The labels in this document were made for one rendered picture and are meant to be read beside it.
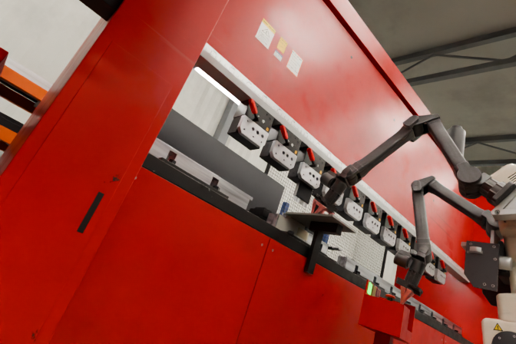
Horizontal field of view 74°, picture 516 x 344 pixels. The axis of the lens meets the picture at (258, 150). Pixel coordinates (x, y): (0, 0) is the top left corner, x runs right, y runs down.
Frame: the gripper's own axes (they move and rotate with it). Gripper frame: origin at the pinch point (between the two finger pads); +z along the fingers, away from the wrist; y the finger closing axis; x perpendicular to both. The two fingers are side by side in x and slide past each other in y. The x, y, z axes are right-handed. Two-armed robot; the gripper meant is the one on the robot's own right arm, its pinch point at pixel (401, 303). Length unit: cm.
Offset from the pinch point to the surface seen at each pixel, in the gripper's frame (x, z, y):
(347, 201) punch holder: 1, -33, 43
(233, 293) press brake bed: 66, 29, 32
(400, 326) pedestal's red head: 15.2, 8.8, -6.5
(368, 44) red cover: 20, -126, 69
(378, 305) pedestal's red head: 15.1, 6.3, 3.7
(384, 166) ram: -26, -70, 46
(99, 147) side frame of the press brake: 129, 11, 42
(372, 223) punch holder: -25, -33, 36
